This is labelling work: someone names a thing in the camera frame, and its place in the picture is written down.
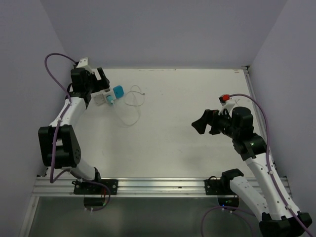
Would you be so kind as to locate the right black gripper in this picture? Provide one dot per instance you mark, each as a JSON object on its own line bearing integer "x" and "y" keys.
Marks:
{"x": 212, "y": 115}

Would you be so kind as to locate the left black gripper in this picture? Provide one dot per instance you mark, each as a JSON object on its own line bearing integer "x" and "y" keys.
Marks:
{"x": 100, "y": 85}

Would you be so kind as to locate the white cube power socket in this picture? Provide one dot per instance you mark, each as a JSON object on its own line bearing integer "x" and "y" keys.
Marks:
{"x": 99, "y": 98}

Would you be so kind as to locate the teal usb charger plug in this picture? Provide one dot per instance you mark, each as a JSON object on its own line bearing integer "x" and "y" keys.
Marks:
{"x": 110, "y": 99}

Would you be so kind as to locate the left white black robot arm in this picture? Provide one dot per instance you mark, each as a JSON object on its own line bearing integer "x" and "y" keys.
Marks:
{"x": 58, "y": 143}

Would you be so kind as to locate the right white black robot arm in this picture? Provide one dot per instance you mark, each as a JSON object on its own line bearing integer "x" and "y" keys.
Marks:
{"x": 273, "y": 207}

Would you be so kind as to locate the blue square plug adapter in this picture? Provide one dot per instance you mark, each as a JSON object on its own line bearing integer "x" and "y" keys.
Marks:
{"x": 118, "y": 91}

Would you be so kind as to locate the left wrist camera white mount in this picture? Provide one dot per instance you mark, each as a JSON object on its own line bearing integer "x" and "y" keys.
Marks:
{"x": 84, "y": 64}

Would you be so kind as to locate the right wrist camera red mount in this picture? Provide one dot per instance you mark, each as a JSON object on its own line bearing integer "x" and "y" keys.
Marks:
{"x": 227, "y": 103}

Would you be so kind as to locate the right side aluminium rail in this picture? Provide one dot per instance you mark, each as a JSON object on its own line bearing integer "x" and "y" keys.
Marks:
{"x": 262, "y": 121}

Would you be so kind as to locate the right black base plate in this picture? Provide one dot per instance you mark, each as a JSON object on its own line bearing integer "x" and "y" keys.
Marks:
{"x": 216, "y": 186}

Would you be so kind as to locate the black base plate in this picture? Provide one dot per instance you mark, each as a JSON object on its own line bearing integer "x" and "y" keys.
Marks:
{"x": 216, "y": 186}
{"x": 85, "y": 188}

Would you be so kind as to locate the aluminium extrusion rail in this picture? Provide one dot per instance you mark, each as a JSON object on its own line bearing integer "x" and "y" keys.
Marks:
{"x": 127, "y": 187}

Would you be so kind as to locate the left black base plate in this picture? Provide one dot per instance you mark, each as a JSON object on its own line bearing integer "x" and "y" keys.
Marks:
{"x": 85, "y": 188}

